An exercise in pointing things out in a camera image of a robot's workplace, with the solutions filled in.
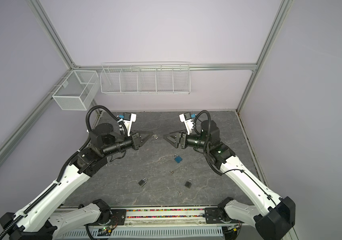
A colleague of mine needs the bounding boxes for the aluminium frame rails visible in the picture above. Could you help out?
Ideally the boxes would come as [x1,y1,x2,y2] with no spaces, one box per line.
[0,0,295,193]

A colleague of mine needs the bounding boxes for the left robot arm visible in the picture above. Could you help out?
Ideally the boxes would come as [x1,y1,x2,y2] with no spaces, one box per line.
[0,105,153,240]

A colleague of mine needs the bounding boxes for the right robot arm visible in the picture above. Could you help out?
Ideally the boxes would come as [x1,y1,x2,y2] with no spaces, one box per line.
[163,110,296,240]

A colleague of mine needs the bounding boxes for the white mesh box basket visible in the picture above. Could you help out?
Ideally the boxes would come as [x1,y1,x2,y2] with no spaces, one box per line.
[52,70,100,111]

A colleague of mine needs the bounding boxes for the white vented cable duct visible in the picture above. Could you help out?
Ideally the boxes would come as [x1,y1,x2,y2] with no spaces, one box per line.
[46,226,224,240]

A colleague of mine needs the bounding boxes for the blue padlock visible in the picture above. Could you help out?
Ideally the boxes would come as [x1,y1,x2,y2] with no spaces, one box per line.
[174,155,183,164]

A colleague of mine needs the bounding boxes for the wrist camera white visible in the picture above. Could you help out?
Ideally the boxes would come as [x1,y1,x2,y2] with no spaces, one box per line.
[117,113,137,136]
[179,112,196,135]

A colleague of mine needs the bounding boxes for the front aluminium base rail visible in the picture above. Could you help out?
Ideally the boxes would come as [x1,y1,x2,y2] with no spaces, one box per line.
[37,204,292,230]

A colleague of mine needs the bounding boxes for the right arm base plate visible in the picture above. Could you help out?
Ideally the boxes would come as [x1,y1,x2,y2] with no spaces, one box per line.
[203,207,243,224]

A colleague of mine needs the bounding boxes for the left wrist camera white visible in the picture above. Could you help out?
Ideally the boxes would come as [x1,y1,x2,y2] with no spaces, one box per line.
[117,113,137,136]

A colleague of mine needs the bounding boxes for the silver padlock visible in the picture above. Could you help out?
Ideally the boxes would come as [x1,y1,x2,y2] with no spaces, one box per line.
[138,178,148,187]

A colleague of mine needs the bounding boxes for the dark grey padlock right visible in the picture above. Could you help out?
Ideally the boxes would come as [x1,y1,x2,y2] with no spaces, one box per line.
[185,179,193,189]

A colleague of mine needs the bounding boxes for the white wire shelf basket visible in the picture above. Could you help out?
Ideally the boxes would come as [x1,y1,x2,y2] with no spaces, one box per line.
[100,62,191,95]

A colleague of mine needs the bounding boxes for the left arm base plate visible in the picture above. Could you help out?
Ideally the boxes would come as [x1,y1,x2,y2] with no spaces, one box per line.
[88,209,127,226]

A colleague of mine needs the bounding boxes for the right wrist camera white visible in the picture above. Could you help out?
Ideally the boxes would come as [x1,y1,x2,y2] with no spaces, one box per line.
[179,112,196,135]

